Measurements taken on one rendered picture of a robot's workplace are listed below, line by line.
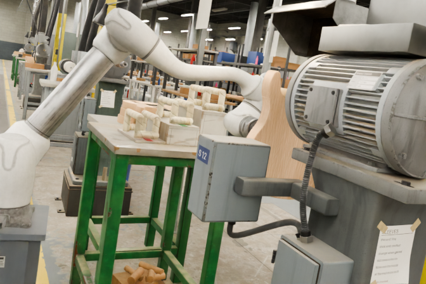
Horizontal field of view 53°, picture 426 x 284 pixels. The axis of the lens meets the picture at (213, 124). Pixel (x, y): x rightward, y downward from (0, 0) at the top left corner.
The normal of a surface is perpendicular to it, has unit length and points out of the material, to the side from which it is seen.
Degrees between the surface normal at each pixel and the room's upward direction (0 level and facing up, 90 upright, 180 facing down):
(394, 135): 99
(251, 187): 90
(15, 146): 60
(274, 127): 91
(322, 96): 90
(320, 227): 90
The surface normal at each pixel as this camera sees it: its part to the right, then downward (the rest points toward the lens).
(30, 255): 0.89, 0.19
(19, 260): 0.32, 0.15
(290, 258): -0.88, -0.09
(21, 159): 0.74, -0.07
